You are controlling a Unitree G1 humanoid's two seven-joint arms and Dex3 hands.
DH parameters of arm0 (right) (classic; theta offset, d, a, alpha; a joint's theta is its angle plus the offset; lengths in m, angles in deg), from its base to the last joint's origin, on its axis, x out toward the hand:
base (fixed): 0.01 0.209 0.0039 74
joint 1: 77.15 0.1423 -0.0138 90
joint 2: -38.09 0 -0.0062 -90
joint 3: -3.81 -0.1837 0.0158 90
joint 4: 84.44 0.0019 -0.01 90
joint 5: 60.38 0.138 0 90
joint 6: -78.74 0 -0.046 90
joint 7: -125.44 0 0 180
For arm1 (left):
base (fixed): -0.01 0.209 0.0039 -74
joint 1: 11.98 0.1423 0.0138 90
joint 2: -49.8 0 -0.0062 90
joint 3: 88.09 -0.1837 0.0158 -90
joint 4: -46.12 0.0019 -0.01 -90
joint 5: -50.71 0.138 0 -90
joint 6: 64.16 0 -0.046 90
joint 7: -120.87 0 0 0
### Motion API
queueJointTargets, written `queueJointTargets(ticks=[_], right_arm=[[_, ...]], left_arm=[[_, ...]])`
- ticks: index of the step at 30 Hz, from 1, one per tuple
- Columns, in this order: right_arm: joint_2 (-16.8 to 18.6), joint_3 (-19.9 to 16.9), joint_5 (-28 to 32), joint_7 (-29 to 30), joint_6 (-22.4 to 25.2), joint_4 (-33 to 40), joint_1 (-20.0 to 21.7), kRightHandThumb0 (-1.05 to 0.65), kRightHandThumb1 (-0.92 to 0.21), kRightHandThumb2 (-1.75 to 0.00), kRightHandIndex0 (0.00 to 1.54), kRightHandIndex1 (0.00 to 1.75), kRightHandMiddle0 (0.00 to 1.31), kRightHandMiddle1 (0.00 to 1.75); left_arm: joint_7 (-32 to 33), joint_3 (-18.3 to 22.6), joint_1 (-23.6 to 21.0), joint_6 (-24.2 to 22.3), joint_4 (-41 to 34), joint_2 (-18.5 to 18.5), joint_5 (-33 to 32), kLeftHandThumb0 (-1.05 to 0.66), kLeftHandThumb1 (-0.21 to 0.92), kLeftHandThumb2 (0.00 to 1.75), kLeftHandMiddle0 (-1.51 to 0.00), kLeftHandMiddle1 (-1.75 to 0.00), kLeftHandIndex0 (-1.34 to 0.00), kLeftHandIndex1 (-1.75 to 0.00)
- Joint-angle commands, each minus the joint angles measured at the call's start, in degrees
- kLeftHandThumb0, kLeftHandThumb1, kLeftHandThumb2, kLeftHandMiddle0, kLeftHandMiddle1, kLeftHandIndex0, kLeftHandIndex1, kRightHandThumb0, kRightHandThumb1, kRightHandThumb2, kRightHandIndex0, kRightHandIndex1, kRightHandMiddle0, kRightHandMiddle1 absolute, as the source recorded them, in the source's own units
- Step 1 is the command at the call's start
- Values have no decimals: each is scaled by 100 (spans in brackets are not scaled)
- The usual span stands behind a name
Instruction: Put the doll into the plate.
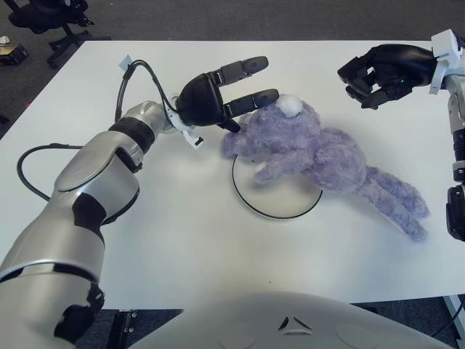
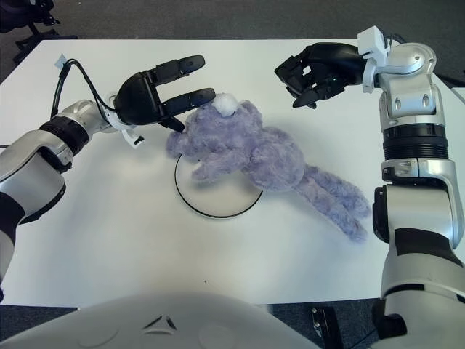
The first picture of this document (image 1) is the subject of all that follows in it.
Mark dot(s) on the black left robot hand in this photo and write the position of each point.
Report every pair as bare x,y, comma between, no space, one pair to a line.
200,102

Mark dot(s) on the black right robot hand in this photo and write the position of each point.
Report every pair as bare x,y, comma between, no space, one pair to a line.
403,65

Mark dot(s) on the purple plush bunny doll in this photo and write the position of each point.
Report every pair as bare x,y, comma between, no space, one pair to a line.
309,145

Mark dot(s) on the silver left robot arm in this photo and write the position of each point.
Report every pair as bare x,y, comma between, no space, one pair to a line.
94,174

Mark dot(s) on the white plate black rim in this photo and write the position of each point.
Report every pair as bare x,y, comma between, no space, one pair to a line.
276,203

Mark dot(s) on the black office chair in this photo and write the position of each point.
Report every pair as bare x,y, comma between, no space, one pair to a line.
34,18

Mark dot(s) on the brown cardboard box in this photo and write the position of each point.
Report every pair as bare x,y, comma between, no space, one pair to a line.
14,54

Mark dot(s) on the black floor object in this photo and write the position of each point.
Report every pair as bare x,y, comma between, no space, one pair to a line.
3,119

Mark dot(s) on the small white floor item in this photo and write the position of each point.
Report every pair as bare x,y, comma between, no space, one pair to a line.
4,39

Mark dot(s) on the grey robot torso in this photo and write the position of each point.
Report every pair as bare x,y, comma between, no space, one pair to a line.
283,323

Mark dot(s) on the white table leg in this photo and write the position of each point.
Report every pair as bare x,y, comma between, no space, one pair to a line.
456,309

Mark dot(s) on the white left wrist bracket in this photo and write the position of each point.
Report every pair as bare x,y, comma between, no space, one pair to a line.
190,140

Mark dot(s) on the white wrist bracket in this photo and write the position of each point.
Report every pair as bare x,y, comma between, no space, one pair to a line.
190,140
447,43

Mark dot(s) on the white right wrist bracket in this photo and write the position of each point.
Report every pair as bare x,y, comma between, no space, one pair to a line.
447,43

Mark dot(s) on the black table bracket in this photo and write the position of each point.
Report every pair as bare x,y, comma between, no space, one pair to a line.
123,327

